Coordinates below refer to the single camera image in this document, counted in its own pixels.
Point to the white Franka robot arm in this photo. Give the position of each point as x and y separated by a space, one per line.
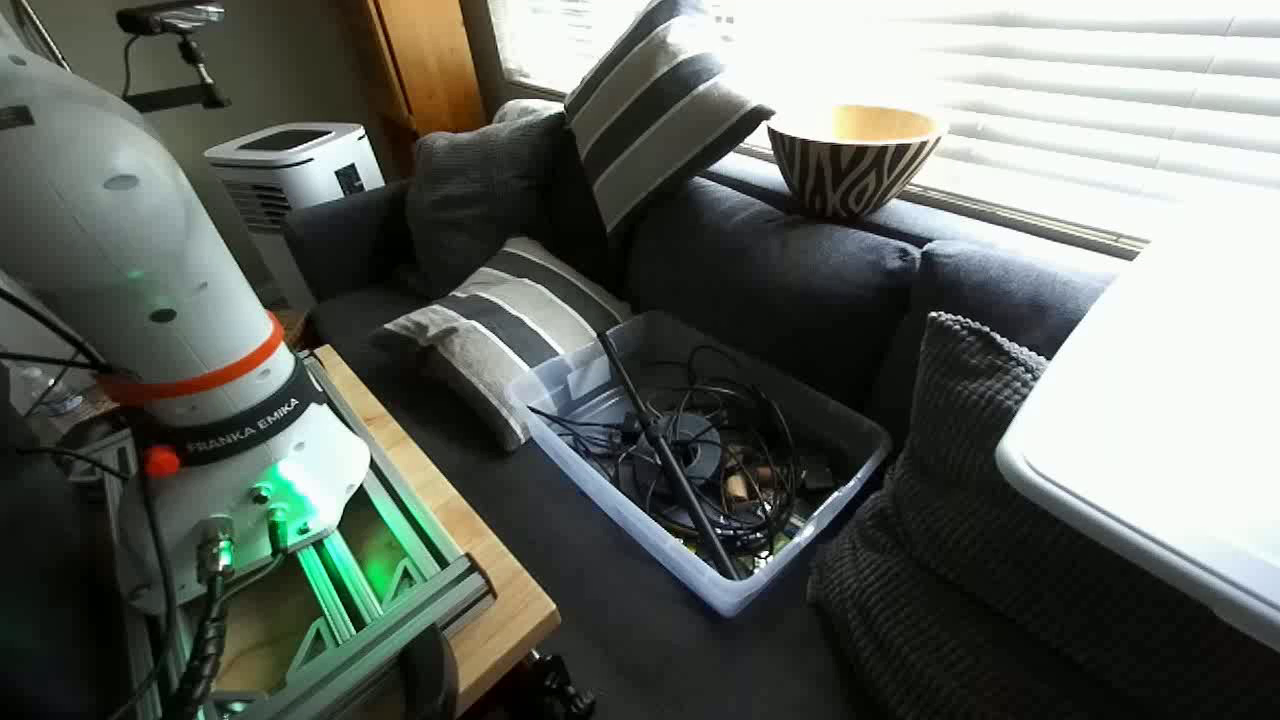
133 265

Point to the clear plastic storage container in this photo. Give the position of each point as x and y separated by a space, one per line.
803 512

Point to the zebra pattern wooden bowl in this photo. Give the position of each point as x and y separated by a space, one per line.
852 171

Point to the grey white striped pillow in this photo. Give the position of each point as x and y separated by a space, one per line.
661 114
513 325

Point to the dark blue fabric sofa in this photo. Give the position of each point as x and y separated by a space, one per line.
784 275

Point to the plain grey textured pillow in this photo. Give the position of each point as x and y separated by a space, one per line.
480 203

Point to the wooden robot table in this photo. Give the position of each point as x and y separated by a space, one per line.
513 606

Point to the white air purifier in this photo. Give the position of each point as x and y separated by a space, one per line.
287 175

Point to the dark grey knit cushion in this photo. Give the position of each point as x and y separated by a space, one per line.
984 586

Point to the white table top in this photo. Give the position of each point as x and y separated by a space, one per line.
1160 442

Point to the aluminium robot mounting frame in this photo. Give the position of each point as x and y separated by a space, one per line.
385 586

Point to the wooden wall panel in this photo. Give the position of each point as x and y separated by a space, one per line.
424 61

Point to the black camera on stand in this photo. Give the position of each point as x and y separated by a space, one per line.
167 17

